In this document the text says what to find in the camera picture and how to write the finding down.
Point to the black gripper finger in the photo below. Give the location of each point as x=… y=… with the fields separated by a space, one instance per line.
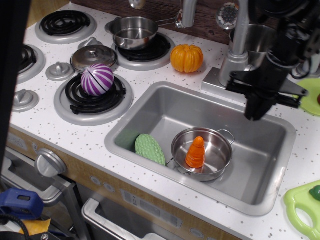
x=252 y=107
x=264 y=105

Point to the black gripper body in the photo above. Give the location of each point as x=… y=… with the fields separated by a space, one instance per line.
x=268 y=80

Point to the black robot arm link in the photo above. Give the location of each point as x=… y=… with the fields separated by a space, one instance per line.
x=14 y=16

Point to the silver toy faucet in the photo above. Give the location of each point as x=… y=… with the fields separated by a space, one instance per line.
x=236 y=59

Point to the green plastic plate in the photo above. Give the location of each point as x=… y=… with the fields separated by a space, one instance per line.
x=311 y=102

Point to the steel cup behind faucet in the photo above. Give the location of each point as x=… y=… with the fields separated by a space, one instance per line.
x=258 y=40

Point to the steel pan in sink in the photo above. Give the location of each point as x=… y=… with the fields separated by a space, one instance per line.
x=218 y=152

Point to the grey toy sink basin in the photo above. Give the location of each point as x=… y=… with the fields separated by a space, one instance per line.
x=261 y=150

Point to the orange toy carrot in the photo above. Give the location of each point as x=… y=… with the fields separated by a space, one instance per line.
x=195 y=157

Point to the hanging steel skimmer spoon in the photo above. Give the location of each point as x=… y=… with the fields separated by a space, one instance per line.
x=226 y=16

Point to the orange toy pumpkin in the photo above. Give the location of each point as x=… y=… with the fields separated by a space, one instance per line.
x=186 y=58

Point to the green plastic cutting board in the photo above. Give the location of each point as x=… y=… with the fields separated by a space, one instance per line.
x=299 y=199

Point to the dark green toy vegetable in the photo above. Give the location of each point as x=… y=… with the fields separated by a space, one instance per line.
x=315 y=192

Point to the back right black burner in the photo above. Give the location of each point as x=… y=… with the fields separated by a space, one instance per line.
x=154 y=56

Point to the black burner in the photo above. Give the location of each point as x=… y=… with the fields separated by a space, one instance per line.
x=75 y=106
x=32 y=63
x=65 y=27
x=154 y=56

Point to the green toy bitter gourd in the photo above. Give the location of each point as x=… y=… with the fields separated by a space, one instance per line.
x=147 y=147

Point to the steel pot on burner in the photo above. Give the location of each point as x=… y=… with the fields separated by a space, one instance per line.
x=132 y=33

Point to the hanging steel ladle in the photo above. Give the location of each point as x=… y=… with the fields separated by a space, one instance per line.
x=137 y=4

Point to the purple white striped ball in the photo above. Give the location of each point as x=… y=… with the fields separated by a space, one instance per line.
x=97 y=80

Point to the steel pot lid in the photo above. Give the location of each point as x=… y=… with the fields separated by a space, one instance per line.
x=93 y=54

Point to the front right black burner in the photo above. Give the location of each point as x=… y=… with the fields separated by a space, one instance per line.
x=75 y=106

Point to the grey stove knob on counter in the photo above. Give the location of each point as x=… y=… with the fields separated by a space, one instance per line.
x=60 y=71

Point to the back left black burner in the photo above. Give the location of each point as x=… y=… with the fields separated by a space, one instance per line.
x=65 y=27

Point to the grey oven front knob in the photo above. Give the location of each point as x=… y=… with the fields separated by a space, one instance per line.
x=48 y=164

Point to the front left black burner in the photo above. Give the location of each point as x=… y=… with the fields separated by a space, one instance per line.
x=32 y=63

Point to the grey post with base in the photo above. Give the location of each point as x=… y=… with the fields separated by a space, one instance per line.
x=301 y=71

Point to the silver oven door handle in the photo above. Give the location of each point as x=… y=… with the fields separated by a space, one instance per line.
x=113 y=220

